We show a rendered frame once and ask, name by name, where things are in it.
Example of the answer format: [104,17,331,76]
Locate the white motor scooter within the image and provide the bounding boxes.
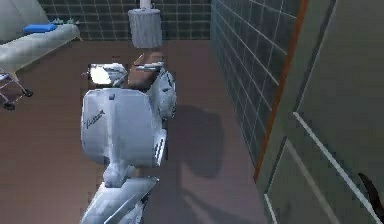
[79,60,178,224]

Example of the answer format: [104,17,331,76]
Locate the grey panelled room door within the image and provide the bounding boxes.
[255,0,384,224]

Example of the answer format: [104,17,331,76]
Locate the blue flat cloth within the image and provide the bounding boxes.
[23,23,58,34]

